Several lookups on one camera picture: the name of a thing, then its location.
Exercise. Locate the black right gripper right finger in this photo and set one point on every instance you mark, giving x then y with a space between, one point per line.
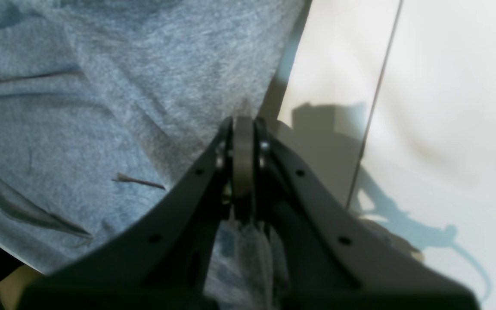
334 262

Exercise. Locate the grey t-shirt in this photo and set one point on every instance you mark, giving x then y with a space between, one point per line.
104 104

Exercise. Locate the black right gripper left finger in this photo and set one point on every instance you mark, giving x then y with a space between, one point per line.
162 261

